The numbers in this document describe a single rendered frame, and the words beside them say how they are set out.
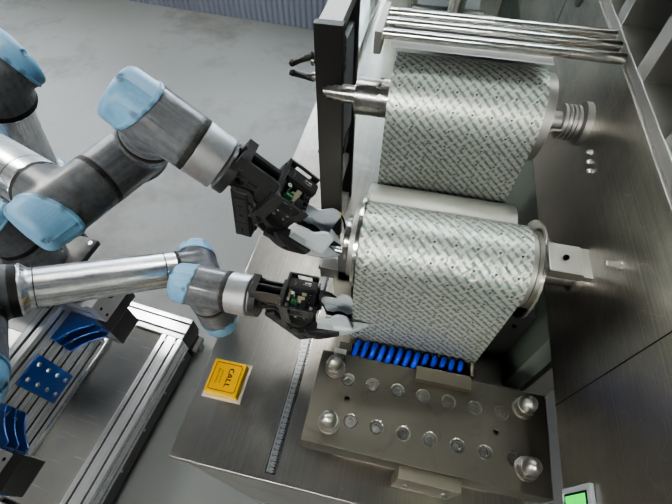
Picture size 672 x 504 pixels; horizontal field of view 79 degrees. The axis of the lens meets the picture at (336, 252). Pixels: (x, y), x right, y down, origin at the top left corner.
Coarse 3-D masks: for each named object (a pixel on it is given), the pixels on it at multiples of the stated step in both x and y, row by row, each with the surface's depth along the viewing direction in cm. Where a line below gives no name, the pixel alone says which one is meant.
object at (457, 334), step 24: (360, 312) 69; (384, 312) 67; (408, 312) 66; (432, 312) 64; (456, 312) 62; (360, 336) 77; (384, 336) 75; (408, 336) 72; (432, 336) 70; (456, 336) 69; (480, 336) 67; (456, 360) 76
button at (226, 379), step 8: (216, 360) 86; (224, 360) 86; (216, 368) 85; (224, 368) 85; (232, 368) 85; (240, 368) 85; (248, 368) 87; (216, 376) 84; (224, 376) 84; (232, 376) 84; (240, 376) 84; (208, 384) 83; (216, 384) 83; (224, 384) 83; (232, 384) 83; (240, 384) 83; (208, 392) 83; (216, 392) 82; (224, 392) 82; (232, 392) 82; (240, 392) 84
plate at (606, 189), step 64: (576, 64) 75; (640, 128) 50; (576, 192) 65; (640, 192) 48; (640, 256) 46; (576, 320) 58; (640, 320) 44; (576, 384) 55; (640, 384) 42; (576, 448) 52; (640, 448) 40
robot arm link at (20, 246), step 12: (0, 204) 95; (0, 216) 94; (0, 228) 95; (12, 228) 98; (0, 240) 97; (12, 240) 99; (24, 240) 102; (0, 252) 101; (12, 252) 101; (24, 252) 103
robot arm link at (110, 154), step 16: (96, 144) 53; (112, 144) 53; (96, 160) 51; (112, 160) 52; (128, 160) 53; (144, 160) 53; (160, 160) 54; (112, 176) 52; (128, 176) 54; (144, 176) 56; (128, 192) 55
